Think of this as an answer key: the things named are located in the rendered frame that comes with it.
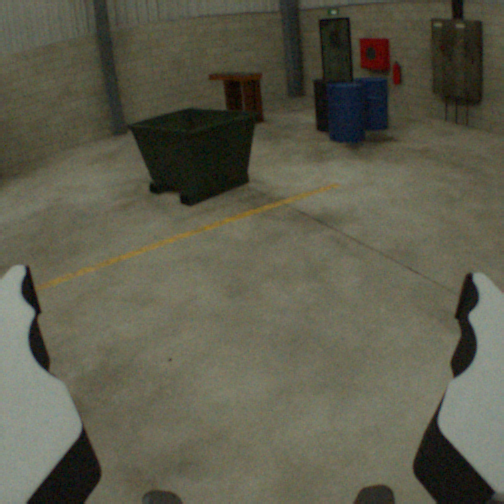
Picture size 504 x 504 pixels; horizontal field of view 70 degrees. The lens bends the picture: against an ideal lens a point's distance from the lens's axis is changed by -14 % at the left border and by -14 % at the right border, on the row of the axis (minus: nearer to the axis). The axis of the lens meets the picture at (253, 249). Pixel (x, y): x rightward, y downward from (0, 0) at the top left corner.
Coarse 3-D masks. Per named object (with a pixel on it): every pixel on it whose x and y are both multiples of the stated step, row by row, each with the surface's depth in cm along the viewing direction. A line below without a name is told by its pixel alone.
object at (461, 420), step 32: (480, 288) 10; (480, 320) 9; (480, 352) 8; (448, 384) 7; (480, 384) 7; (448, 416) 6; (480, 416) 6; (448, 448) 6; (480, 448) 6; (448, 480) 6; (480, 480) 5
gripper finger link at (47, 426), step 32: (0, 288) 9; (32, 288) 10; (0, 320) 8; (32, 320) 8; (0, 352) 7; (32, 352) 7; (0, 384) 7; (32, 384) 7; (64, 384) 7; (0, 416) 6; (32, 416) 6; (64, 416) 6; (0, 448) 5; (32, 448) 5; (64, 448) 6; (0, 480) 5; (32, 480) 5; (64, 480) 5; (96, 480) 6
